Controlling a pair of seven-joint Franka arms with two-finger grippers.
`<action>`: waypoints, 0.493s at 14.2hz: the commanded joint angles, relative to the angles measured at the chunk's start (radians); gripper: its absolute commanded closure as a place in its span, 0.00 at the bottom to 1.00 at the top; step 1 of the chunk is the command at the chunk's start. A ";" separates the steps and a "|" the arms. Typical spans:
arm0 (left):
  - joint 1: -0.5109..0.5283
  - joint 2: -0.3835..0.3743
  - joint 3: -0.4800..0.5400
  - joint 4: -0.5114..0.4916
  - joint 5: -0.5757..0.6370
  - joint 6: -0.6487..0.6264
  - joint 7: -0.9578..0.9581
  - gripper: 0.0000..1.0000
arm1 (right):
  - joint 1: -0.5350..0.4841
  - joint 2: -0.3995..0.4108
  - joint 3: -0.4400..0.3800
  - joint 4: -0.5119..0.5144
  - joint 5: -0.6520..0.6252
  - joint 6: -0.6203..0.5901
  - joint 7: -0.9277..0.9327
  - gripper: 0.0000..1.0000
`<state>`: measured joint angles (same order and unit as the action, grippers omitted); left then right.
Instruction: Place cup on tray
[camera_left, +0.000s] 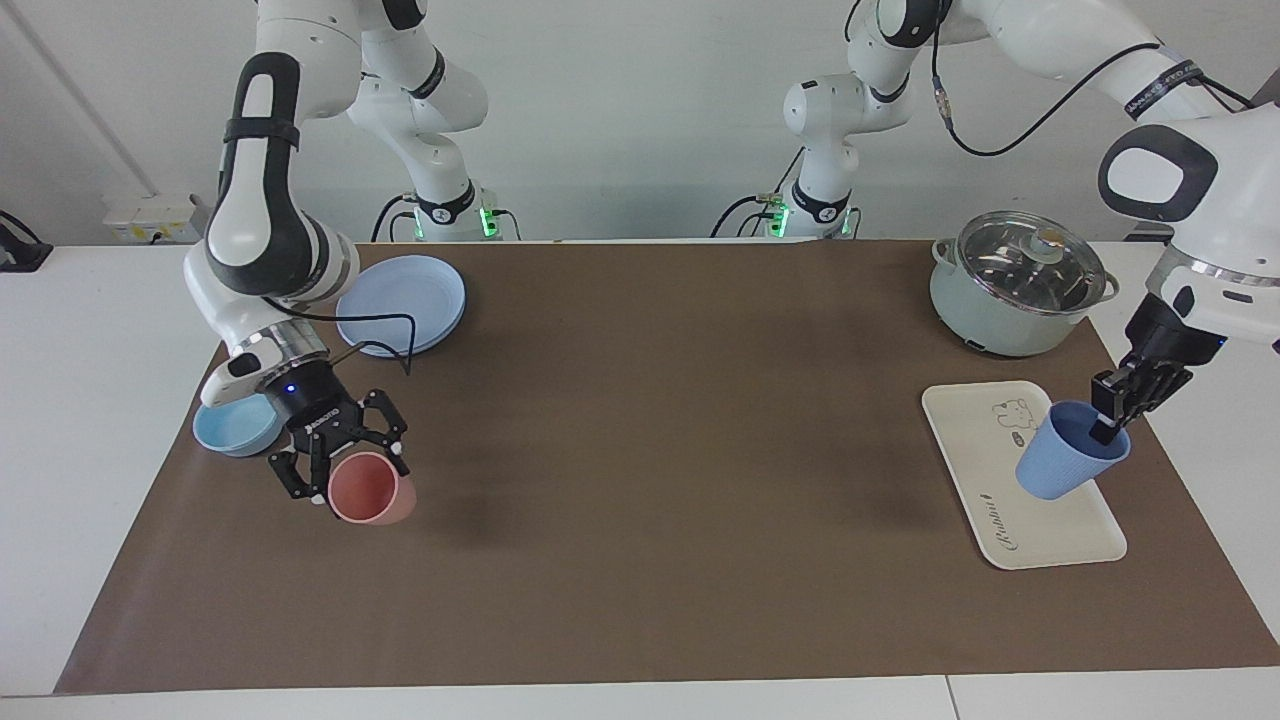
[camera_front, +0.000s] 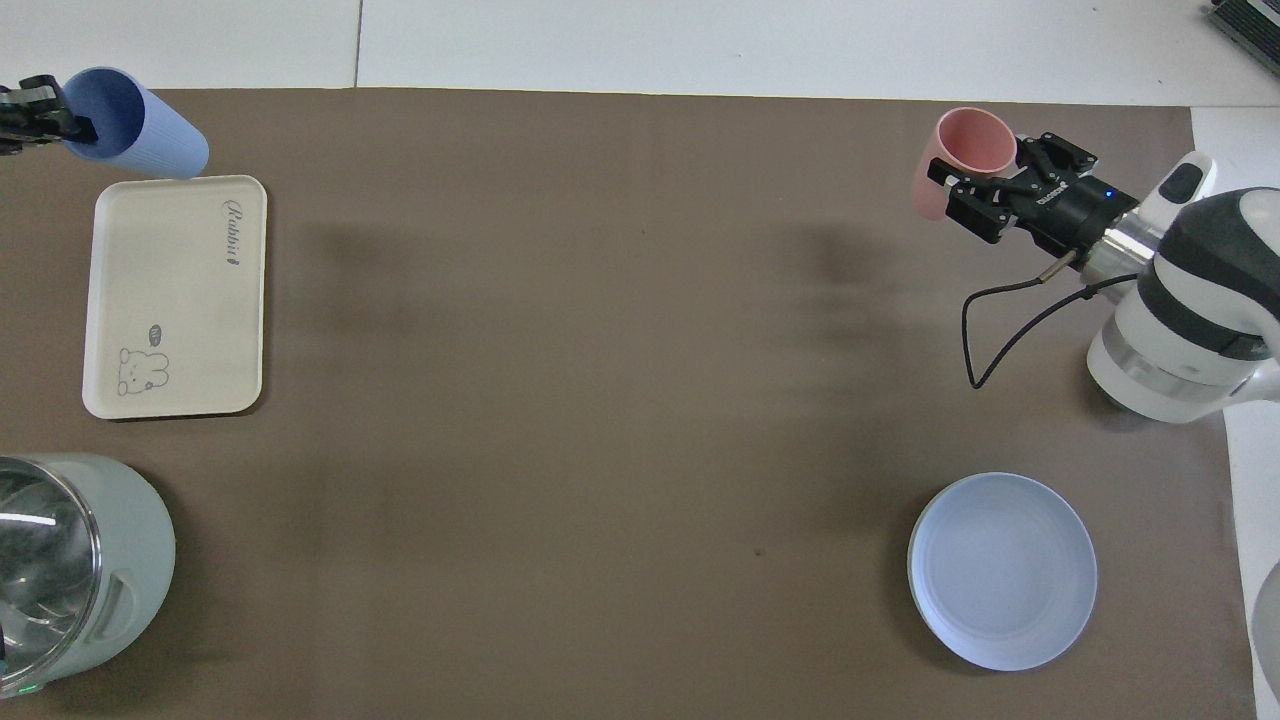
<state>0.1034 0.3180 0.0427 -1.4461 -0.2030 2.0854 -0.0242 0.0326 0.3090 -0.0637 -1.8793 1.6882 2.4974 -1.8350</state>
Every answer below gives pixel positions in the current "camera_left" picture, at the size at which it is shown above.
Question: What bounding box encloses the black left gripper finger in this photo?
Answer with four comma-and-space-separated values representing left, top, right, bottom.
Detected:
1135, 362, 1193, 419
1092, 365, 1141, 446

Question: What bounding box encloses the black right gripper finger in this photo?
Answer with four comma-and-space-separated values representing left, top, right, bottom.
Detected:
350, 390, 411, 471
268, 440, 331, 504

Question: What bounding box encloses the pink cup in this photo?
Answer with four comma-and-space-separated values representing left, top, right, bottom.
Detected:
328, 452, 419, 527

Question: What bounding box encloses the blue ribbed cup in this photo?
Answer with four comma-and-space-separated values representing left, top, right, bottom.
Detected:
1015, 400, 1132, 501

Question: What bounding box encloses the cream rabbit print tray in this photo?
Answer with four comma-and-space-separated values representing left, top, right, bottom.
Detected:
921, 380, 1128, 571

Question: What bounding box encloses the light blue bowl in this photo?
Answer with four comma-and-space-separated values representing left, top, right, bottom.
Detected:
192, 393, 291, 458

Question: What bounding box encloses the light blue plate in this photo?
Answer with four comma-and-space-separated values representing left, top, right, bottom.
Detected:
335, 255, 467, 358

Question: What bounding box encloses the pale green cooking pot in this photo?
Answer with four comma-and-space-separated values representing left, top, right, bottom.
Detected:
929, 238, 1120, 358

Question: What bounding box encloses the glass pot lid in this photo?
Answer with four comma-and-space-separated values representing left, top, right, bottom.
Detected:
955, 212, 1109, 316

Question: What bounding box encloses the brown paper table mat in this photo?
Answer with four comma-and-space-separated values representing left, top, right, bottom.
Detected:
55, 240, 1280, 696

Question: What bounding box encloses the black table clamp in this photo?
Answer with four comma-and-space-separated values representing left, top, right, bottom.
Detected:
0, 210, 53, 273

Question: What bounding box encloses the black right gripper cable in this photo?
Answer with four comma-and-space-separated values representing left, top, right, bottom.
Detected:
262, 295, 419, 379

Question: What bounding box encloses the black right base cable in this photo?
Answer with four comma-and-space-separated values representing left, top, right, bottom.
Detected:
372, 193, 421, 243

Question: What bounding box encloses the black base cable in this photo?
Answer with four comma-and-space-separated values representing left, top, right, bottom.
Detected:
710, 150, 806, 239
372, 193, 421, 243

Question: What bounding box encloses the white wall power strip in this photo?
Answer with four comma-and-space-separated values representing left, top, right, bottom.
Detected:
103, 193, 211, 243

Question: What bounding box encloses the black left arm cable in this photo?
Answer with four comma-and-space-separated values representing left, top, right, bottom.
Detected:
930, 0, 1256, 159

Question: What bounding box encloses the black left base cable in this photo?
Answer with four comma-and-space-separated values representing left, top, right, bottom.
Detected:
710, 150, 806, 239

